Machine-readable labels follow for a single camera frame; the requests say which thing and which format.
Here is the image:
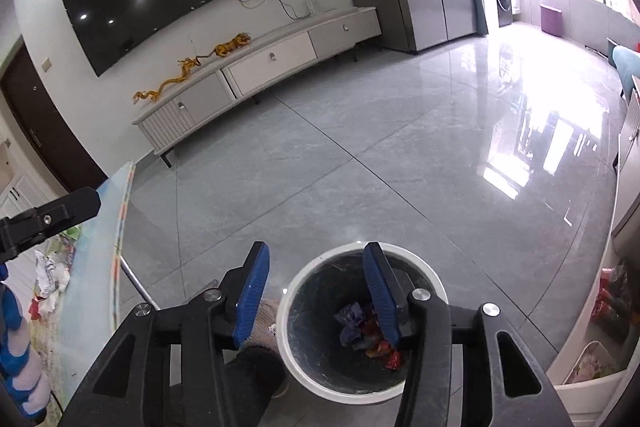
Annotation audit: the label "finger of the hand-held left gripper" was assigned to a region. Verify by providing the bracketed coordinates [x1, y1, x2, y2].
[0, 187, 102, 265]

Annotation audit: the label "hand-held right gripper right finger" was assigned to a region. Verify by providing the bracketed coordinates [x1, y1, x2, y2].
[362, 242, 576, 427]

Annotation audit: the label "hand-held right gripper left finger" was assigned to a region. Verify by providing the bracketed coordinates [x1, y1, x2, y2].
[60, 241, 281, 427]

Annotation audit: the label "white round trash can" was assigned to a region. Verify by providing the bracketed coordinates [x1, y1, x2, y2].
[276, 242, 451, 408]

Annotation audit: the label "white plastic bag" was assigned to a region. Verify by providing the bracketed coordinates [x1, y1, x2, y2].
[34, 252, 73, 298]

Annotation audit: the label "person's left forearm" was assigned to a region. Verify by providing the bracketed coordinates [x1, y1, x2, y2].
[0, 264, 52, 425]

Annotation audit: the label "purple crumpled wrapper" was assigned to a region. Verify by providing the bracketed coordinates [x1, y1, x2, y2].
[334, 302, 373, 328]

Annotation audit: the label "blue crumpled wrapper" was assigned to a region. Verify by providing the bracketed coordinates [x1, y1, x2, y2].
[339, 324, 366, 349]

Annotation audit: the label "red orange snack wrapper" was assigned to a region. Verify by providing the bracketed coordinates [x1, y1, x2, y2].
[364, 339, 396, 359]

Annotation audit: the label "white cupboards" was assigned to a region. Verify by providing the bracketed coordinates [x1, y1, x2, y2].
[0, 139, 66, 219]

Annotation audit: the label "landscape print folding table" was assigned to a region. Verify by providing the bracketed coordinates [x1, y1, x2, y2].
[30, 160, 162, 408]

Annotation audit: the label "grey knit shoe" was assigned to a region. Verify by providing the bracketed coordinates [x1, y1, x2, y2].
[225, 297, 288, 400]

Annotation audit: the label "dark brown door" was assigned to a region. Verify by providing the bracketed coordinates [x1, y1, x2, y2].
[0, 42, 108, 195]

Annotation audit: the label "golden dragon ornament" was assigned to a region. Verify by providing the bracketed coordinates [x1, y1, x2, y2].
[132, 55, 211, 104]

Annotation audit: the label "white side shelf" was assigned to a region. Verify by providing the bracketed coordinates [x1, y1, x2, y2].
[546, 127, 640, 390]

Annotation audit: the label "patterned plastic bag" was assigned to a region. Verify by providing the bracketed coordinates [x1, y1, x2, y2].
[562, 341, 618, 385]

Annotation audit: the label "golden tiger ornament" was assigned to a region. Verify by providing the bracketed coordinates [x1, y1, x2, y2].
[214, 33, 252, 56]

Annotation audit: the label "red snack packets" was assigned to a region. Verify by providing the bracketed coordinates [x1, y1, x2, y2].
[590, 264, 633, 343]

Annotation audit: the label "white television cabinet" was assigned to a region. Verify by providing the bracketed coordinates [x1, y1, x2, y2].
[131, 6, 381, 168]

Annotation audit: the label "grey sofa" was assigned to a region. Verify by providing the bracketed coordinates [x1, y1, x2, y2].
[612, 177, 640, 238]

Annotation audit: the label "teal chair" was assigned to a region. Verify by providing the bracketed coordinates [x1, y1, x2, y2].
[607, 38, 640, 98]

